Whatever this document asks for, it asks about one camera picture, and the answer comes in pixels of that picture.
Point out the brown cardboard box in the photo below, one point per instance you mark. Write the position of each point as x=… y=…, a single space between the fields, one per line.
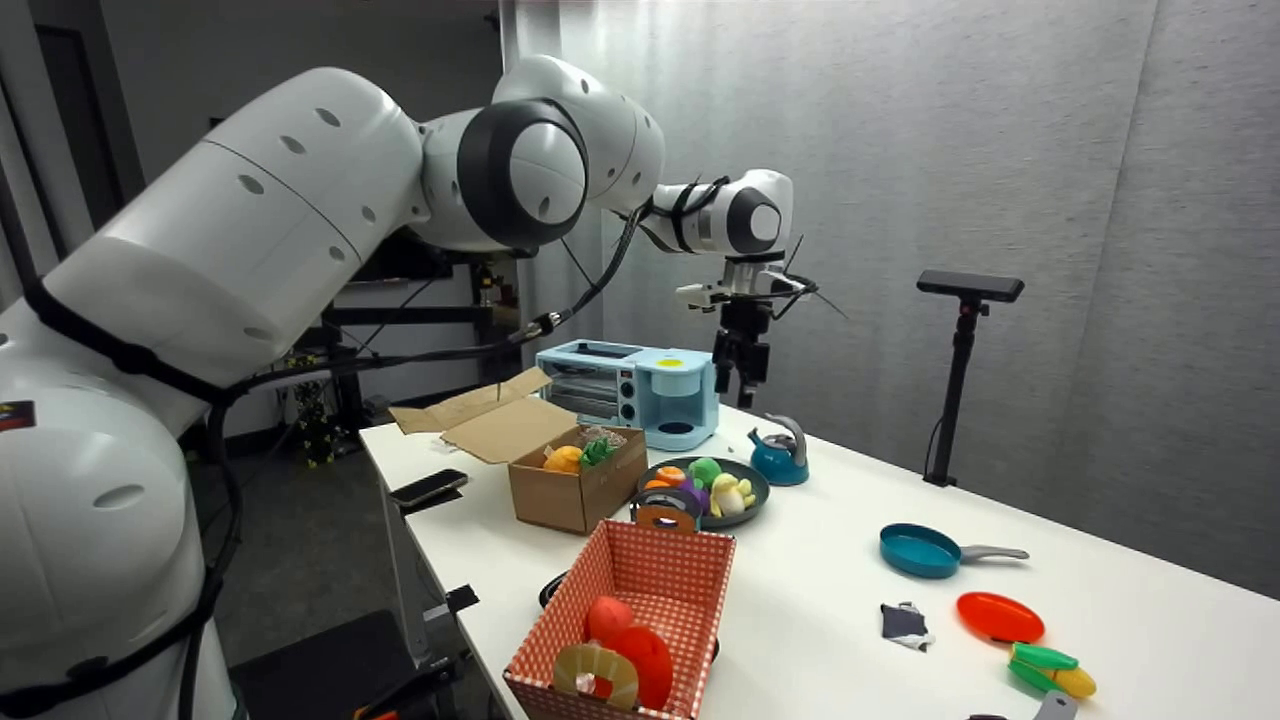
x=562 y=470

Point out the small dark cloth piece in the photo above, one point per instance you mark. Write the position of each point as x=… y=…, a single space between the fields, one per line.
x=905 y=625

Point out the black camera tripod stand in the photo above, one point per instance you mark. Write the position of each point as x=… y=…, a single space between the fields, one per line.
x=972 y=298

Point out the dark plate of toy food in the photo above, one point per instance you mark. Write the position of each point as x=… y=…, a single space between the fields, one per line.
x=714 y=491

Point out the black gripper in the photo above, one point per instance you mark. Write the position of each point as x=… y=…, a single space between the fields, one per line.
x=748 y=294

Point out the red checkered cardboard basket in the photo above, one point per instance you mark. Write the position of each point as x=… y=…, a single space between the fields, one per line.
x=673 y=583

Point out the teal toy kettle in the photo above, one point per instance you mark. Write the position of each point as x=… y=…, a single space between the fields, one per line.
x=782 y=451

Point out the red toy plate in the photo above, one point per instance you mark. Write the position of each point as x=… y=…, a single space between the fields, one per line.
x=999 y=616

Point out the green yellow toy corn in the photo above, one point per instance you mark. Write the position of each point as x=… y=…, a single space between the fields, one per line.
x=1050 y=671

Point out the yellow toy pineapple slice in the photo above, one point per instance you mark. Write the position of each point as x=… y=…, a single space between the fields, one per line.
x=599 y=675

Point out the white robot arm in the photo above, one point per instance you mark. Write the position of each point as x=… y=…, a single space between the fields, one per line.
x=167 y=314

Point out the red toy tomato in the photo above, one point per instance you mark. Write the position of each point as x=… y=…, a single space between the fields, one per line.
x=612 y=625

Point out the blue toy kitchen appliance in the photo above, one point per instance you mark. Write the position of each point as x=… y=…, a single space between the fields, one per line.
x=670 y=392

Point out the teal toy frying pan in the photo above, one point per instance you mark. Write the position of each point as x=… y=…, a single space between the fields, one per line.
x=926 y=552

